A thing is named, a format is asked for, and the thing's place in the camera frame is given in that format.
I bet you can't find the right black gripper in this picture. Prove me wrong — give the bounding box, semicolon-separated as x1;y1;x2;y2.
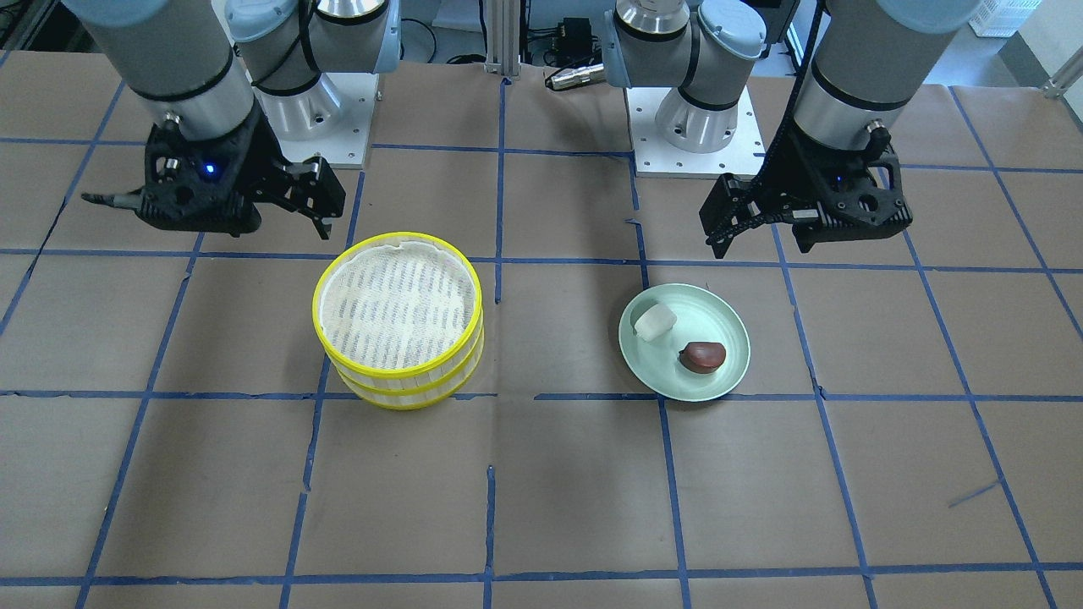
81;111;345;241

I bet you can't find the white bun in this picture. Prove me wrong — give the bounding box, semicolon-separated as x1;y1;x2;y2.
632;302;678;342

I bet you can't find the green plate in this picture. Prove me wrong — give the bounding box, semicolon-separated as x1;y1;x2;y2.
618;283;751;402

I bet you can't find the brown bun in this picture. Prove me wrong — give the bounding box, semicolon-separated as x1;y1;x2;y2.
679;342;728;375

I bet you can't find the silver connector plug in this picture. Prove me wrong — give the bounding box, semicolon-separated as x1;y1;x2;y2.
544;64;606;92

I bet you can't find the white steamer cloth top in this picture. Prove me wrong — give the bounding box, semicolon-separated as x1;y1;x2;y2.
316;239;477;370

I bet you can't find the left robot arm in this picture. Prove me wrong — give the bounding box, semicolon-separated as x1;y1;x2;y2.
601;1;979;259

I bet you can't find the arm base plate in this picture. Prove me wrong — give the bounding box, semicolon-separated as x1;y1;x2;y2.
625;86;766;178
275;73;382;170

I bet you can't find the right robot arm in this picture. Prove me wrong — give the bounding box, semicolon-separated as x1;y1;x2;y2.
66;1;401;239

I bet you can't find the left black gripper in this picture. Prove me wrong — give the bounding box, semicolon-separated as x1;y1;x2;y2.
699;120;914;260

